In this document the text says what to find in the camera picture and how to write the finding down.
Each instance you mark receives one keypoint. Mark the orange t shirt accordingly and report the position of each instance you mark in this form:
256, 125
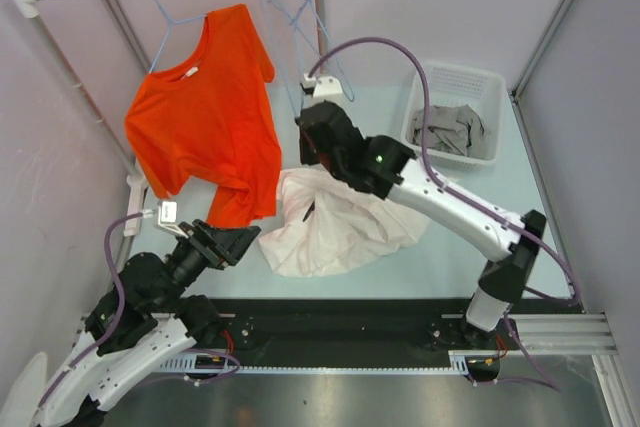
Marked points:
210, 118

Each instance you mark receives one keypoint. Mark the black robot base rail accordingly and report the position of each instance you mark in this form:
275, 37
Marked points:
349, 335

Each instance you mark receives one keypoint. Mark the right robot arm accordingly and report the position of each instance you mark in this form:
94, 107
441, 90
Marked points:
387, 169

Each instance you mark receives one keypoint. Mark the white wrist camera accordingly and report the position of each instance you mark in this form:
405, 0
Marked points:
165, 216
323, 88

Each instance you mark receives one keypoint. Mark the grey slotted cable duct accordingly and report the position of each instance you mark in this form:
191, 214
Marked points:
209, 365

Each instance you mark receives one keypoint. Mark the blue wire hanger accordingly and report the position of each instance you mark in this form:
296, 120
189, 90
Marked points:
320, 32

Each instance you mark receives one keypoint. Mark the grey t shirt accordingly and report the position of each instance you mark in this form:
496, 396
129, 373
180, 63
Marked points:
458, 131

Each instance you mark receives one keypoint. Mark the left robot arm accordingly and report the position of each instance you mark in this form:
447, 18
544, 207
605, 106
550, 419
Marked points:
143, 321

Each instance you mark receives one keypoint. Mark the white metal clothes rack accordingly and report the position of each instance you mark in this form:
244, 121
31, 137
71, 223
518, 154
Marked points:
136, 181

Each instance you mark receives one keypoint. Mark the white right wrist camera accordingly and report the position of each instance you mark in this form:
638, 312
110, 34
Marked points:
323, 88

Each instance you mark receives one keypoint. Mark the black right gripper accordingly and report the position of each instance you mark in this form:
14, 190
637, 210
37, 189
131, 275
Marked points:
306, 157

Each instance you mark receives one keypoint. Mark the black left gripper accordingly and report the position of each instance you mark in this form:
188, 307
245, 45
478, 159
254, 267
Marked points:
222, 247

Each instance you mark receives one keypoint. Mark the white plastic basket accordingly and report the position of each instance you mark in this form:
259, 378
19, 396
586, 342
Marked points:
456, 85

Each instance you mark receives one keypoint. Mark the white t shirt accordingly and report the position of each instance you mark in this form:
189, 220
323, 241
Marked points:
330, 229

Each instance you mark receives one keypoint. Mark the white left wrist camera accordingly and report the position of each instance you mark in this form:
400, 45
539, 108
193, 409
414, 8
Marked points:
165, 216

